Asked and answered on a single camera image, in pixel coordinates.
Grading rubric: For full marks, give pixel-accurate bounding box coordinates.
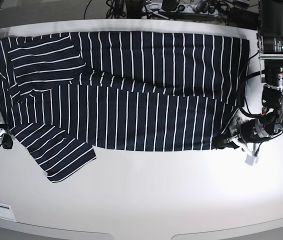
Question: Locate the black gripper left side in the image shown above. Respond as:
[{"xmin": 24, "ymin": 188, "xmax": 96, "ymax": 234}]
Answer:
[{"xmin": 212, "ymin": 117, "xmax": 276, "ymax": 150}]

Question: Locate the navy white striped T-shirt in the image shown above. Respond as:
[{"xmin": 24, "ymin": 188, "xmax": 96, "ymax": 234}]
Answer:
[{"xmin": 0, "ymin": 31, "xmax": 250, "ymax": 183}]

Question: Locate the black equipment box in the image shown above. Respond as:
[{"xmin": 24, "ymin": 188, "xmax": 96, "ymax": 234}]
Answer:
[{"xmin": 227, "ymin": 7, "xmax": 259, "ymax": 30}]

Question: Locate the white power strip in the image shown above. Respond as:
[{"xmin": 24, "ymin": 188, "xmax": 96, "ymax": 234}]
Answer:
[{"xmin": 142, "ymin": 1, "xmax": 220, "ymax": 17}]

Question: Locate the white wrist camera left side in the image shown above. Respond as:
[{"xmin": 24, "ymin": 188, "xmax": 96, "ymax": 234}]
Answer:
[{"xmin": 245, "ymin": 154, "xmax": 259, "ymax": 166}]

